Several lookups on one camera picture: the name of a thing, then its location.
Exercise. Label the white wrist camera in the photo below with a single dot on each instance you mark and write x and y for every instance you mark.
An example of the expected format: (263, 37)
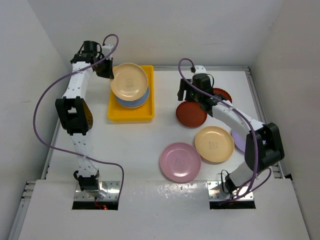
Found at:
(106, 49)
(198, 69)

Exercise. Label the lilac plate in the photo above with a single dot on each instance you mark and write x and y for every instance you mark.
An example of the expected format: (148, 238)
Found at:
(239, 142)

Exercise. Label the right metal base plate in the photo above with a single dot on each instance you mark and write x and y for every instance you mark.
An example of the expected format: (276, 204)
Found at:
(217, 194)

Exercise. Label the blue plate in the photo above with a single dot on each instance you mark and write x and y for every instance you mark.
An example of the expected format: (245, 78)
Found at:
(135, 103)

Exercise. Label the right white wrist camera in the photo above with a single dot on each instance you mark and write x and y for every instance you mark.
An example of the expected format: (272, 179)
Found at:
(198, 69)

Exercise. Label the dark red plate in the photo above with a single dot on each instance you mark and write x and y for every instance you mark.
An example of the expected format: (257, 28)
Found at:
(190, 115)
(223, 93)

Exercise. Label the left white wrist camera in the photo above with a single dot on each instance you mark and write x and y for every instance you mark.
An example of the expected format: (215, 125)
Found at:
(106, 49)

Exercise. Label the metal base plate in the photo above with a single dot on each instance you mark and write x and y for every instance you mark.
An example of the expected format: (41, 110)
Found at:
(108, 191)
(217, 194)

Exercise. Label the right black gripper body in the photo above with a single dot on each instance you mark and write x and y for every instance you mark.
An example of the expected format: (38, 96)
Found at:
(186, 86)

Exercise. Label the yellow plastic bin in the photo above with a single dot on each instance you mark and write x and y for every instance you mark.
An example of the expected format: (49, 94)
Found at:
(143, 113)

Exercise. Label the tan plate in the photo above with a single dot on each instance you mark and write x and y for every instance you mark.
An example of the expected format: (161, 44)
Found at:
(214, 144)
(130, 82)

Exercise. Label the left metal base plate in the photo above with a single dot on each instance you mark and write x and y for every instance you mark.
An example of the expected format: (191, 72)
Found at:
(108, 191)

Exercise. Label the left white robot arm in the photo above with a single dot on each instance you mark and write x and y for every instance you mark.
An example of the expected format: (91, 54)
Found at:
(74, 114)

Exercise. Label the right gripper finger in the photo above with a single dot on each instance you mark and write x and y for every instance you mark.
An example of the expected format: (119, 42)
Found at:
(190, 97)
(180, 95)

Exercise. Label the pink plate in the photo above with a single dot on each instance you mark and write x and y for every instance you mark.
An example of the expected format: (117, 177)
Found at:
(180, 162)

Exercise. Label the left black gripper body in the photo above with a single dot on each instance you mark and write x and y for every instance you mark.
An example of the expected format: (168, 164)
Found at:
(104, 68)

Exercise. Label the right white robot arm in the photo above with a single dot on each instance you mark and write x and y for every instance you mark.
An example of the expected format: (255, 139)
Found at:
(263, 143)

